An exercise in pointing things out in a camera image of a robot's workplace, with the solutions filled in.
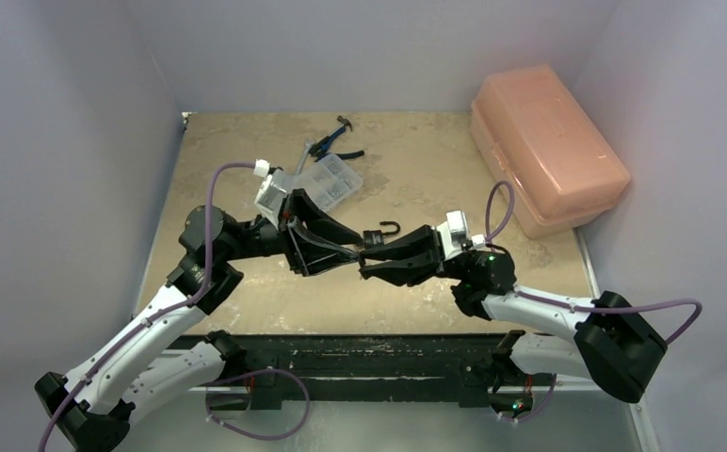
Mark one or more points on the silver wrench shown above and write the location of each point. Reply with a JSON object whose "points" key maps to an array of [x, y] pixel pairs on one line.
{"points": [[308, 144]]}

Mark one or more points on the small hammer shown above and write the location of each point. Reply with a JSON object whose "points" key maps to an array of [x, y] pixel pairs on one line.
{"points": [[345, 124]]}

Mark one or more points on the black padlock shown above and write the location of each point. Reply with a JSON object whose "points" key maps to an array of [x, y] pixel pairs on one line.
{"points": [[375, 238]]}

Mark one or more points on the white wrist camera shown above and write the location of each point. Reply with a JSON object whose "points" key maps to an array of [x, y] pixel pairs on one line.
{"points": [[460, 227], [273, 190]]}

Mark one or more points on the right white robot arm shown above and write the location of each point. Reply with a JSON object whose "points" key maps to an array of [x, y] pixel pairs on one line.
{"points": [[603, 339]]}

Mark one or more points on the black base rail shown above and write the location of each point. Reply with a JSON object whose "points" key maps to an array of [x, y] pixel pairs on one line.
{"points": [[471, 370]]}

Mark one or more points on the clear plastic screw box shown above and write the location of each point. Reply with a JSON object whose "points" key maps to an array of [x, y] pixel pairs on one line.
{"points": [[329, 181]]}

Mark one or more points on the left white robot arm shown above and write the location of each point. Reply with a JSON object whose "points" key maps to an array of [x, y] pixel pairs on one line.
{"points": [[95, 404]]}

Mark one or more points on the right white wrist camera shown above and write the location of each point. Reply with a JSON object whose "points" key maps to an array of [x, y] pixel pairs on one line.
{"points": [[460, 227]]}

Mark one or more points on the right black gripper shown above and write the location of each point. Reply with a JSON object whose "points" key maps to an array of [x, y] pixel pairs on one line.
{"points": [[437, 250]]}

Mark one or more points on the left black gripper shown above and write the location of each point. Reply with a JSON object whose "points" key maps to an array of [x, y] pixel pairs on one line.
{"points": [[307, 256]]}

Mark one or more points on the pink plastic storage box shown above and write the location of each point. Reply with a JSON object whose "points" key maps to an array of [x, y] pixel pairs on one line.
{"points": [[532, 132]]}

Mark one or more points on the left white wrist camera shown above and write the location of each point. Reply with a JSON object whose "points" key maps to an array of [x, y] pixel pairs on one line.
{"points": [[273, 190]]}

